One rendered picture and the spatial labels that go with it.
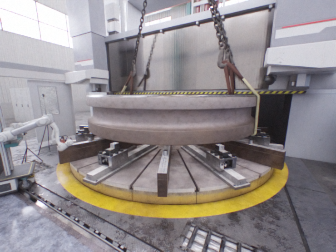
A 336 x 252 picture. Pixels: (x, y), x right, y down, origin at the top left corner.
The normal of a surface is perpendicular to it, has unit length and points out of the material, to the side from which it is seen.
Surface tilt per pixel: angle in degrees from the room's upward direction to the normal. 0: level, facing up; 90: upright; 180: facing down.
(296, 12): 90
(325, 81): 90
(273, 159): 90
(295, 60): 90
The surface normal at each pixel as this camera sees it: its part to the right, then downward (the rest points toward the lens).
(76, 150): 0.66, 0.15
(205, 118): 0.25, 0.19
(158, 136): -0.11, 0.19
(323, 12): -0.47, 0.17
